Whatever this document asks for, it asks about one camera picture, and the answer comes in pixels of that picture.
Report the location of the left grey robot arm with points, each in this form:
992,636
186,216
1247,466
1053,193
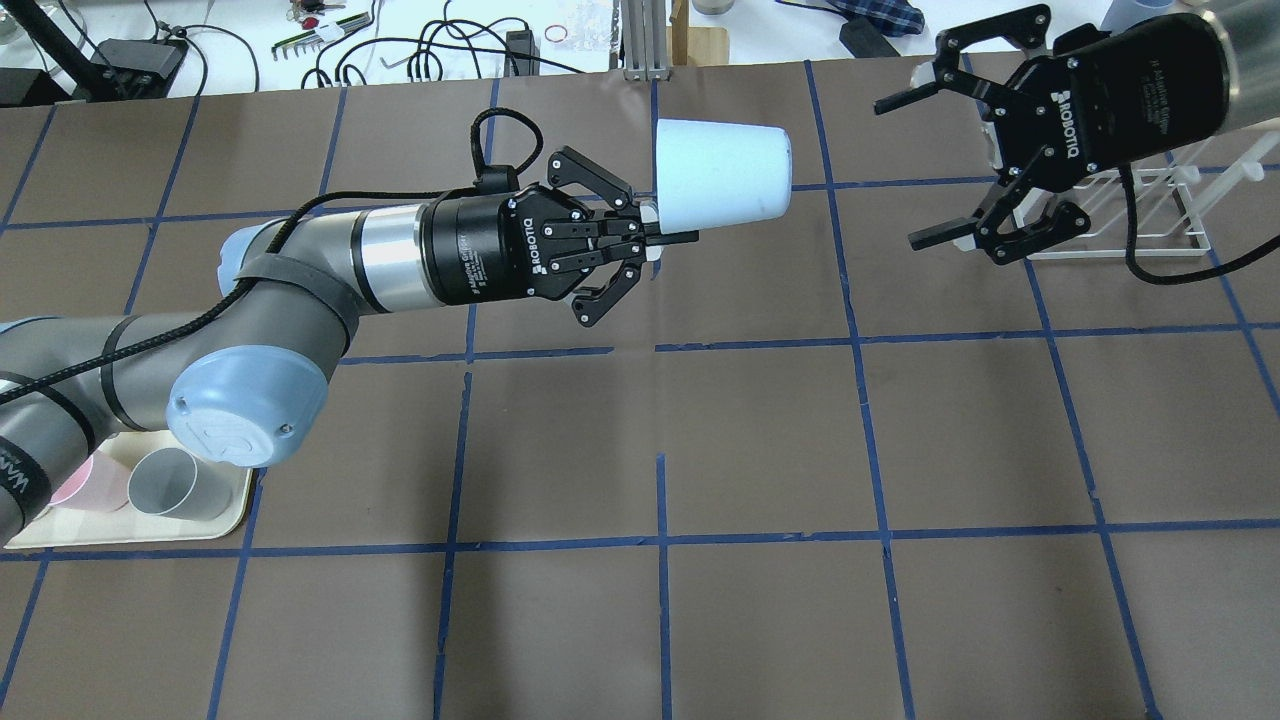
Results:
244,381

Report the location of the blue checkered folded umbrella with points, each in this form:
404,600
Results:
893,18

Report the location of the white wire cup rack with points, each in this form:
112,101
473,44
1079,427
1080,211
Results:
1175,194

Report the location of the light blue plastic cup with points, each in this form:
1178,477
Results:
713,174

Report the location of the pink plastic cup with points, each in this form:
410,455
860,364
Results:
99,484

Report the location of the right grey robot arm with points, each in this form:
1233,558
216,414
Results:
976,59

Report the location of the grey plastic cup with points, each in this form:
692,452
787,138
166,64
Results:
171,483

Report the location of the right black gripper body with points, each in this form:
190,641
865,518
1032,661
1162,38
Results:
1140,95

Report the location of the wooden stand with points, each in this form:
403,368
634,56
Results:
694,46

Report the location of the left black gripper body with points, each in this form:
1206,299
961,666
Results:
478,245

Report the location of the aluminium frame post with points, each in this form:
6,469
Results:
644,53

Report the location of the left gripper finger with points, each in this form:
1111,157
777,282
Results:
590,304
616,216

